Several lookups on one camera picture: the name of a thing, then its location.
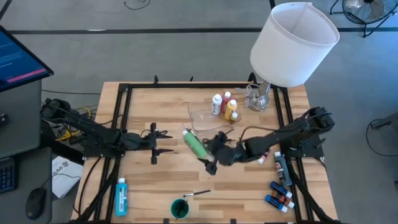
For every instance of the teal paint bottle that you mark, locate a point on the teal paint bottle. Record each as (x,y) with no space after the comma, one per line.
(121,199)

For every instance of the table lamp white shade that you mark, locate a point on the table lamp white shade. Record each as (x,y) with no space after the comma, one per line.
(292,46)

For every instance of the white paper booklet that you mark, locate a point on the white paper booklet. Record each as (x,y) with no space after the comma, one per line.
(66,177)

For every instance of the green plastic cup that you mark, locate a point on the green plastic cup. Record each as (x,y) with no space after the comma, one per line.
(186,212)

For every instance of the green paint bottle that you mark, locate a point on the green paint bottle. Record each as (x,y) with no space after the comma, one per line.
(194,144)

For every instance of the small pink paint bottle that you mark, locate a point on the small pink paint bottle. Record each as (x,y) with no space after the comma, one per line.
(262,158)

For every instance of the red paint bottle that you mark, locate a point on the red paint bottle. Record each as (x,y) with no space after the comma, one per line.
(227,99)

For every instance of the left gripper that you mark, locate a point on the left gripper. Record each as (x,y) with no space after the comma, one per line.
(144,141)

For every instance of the small brown paint bottle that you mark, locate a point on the small brown paint bottle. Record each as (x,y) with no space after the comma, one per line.
(284,199)

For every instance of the black equipment leg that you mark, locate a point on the black equipment leg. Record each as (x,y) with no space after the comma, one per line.
(385,123)

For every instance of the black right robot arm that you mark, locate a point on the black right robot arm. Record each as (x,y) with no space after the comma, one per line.
(280,135)

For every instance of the clear plastic bin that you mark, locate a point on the clear plastic bin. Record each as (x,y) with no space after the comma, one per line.
(202,121)

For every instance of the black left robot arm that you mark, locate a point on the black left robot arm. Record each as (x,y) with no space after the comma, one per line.
(93,130)

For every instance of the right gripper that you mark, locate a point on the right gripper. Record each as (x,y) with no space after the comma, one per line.
(227,154)

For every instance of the small blue paint bottle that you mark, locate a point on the small blue paint bottle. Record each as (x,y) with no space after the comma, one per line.
(276,203)
(280,189)

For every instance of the large yellow paint bottle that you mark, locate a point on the large yellow paint bottle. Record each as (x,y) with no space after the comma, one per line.
(230,109)

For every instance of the black aluminium table frame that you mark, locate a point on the black aluminium table frame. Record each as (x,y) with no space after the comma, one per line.
(202,85)

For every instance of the computer monitor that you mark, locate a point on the computer monitor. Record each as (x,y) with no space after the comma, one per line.
(18,59)

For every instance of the black keyboard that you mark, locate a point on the black keyboard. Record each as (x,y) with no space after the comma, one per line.
(7,175)

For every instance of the white paint bottle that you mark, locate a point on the white paint bottle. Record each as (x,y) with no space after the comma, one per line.
(216,104)

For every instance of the black computer mouse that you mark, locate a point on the black computer mouse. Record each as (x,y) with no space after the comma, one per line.
(35,202)

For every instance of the small yellow paint bottle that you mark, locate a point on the small yellow paint bottle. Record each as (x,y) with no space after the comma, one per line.
(234,116)

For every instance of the black floor fan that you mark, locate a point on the black floor fan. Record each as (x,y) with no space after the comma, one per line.
(367,11)

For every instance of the grey desk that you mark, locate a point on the grey desk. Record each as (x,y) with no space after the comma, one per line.
(18,124)

